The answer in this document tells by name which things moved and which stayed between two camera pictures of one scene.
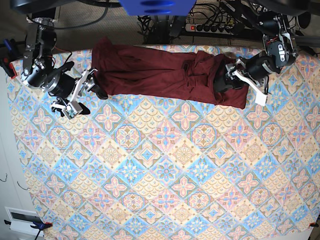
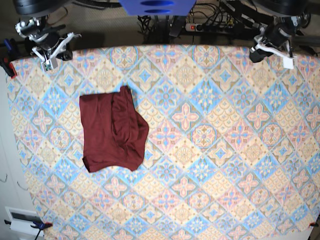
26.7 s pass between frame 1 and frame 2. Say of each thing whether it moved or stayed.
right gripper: moved
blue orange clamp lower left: stayed
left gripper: moved
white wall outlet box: stayed
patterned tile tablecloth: stayed
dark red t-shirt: moved
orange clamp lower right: stayed
